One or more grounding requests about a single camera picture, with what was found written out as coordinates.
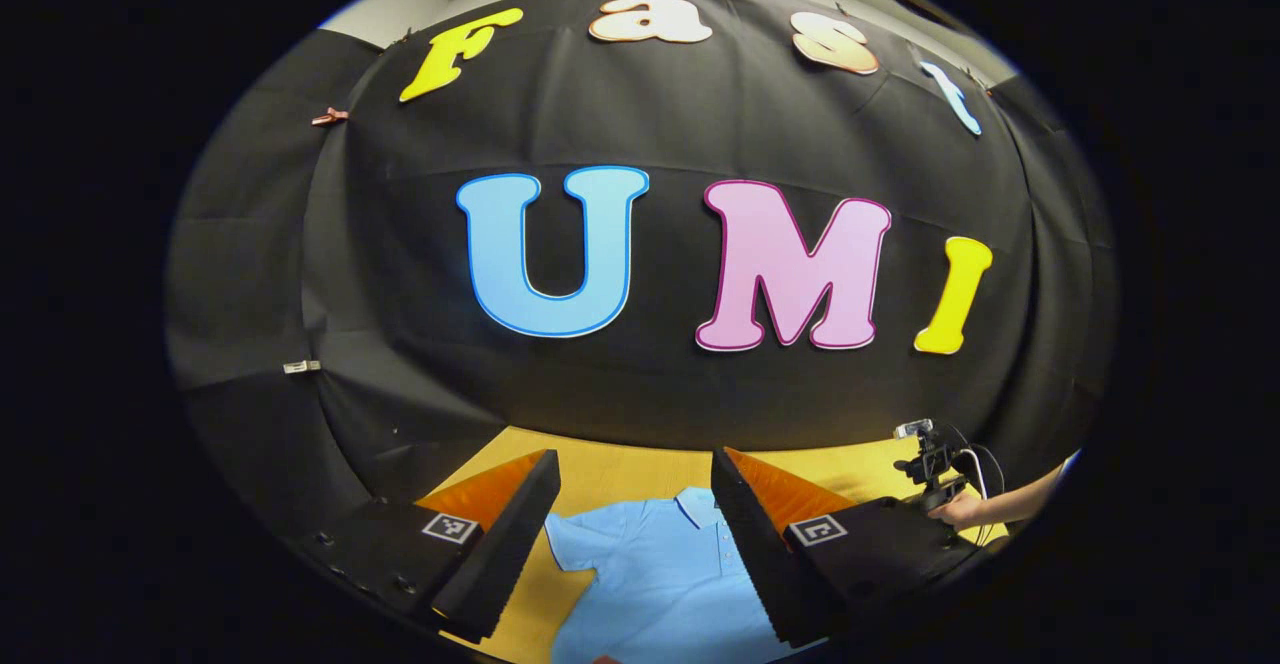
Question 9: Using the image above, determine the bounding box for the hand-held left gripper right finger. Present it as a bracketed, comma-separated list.
[711, 446, 991, 648]

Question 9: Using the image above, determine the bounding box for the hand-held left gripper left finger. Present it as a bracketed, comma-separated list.
[298, 449, 563, 644]

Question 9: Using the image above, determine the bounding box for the light blue T-shirt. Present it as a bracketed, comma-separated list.
[545, 486, 827, 664]

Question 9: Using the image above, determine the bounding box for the black backdrop cloth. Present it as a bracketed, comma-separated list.
[165, 0, 1119, 545]

